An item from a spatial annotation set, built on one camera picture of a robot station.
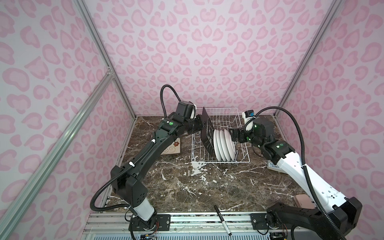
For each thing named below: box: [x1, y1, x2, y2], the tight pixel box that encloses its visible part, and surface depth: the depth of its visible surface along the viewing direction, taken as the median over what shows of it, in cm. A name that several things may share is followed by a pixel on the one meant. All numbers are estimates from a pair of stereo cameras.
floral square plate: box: [160, 137, 181, 155], surface depth 100 cm
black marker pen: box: [214, 205, 232, 236], surface depth 75 cm
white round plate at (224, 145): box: [219, 129, 230, 162], surface depth 85 cm
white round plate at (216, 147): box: [213, 129, 223, 162], surface depth 85 cm
